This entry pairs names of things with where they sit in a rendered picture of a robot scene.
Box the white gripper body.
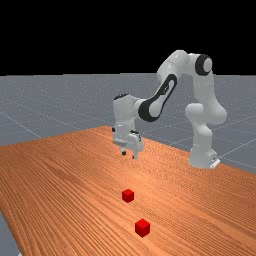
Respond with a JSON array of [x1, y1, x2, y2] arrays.
[[111, 124, 145, 153]]

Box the red cube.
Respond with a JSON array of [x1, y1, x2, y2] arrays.
[[134, 218, 151, 239], [121, 188, 135, 204]]

